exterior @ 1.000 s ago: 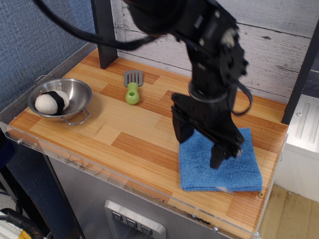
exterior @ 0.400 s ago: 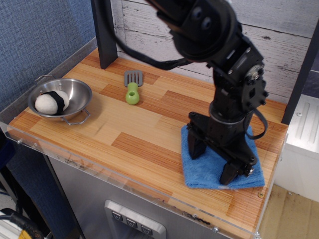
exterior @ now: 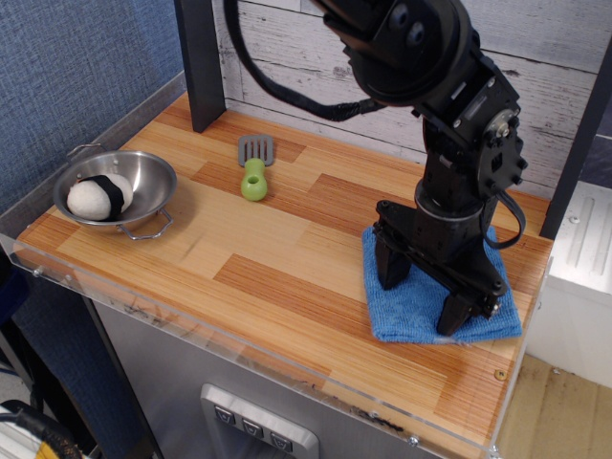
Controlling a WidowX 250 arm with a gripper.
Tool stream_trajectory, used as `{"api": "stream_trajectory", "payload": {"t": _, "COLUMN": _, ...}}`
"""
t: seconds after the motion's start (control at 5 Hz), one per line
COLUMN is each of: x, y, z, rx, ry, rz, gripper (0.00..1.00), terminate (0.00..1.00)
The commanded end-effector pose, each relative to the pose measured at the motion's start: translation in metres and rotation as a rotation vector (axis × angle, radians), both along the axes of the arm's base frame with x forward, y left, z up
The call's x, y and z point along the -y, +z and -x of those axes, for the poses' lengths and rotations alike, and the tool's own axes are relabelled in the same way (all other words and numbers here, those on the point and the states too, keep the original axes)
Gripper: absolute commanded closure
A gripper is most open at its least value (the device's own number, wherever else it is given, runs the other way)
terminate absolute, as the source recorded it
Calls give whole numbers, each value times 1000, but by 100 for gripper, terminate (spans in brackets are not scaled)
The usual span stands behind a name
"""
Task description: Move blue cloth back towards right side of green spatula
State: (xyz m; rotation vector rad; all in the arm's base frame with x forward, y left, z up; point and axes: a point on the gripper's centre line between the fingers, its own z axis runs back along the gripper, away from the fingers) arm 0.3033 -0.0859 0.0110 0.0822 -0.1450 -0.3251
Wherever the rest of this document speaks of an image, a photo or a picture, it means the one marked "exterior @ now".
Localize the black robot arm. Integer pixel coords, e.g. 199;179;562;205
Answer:
319;1;527;336

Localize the dark post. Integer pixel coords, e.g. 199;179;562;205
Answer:
174;0;226;133
539;43;611;240

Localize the green handled grey spatula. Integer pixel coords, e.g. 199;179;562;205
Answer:
238;134;274;202

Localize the steel bowl with handles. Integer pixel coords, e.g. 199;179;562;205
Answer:
54;150;177;240

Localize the dark left post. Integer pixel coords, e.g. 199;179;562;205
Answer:
174;0;226;133

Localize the white side cabinet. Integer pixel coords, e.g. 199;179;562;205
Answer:
527;182;611;387

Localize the silver button panel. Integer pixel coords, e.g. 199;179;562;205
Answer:
200;383;319;459

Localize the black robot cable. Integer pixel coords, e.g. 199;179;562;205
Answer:
223;0;398;123

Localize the yellow black object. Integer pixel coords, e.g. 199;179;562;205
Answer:
1;407;86;458

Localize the blue cloth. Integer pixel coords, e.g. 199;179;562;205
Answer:
361;227;522;344

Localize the white rice ball toy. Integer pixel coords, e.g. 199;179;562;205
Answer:
67;174;133;221

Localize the clear acrylic edge guard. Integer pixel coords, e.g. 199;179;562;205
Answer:
3;221;551;458

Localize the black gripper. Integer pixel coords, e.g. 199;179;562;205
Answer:
374;185;510;335

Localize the dark right post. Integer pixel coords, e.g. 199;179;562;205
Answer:
539;43;611;240

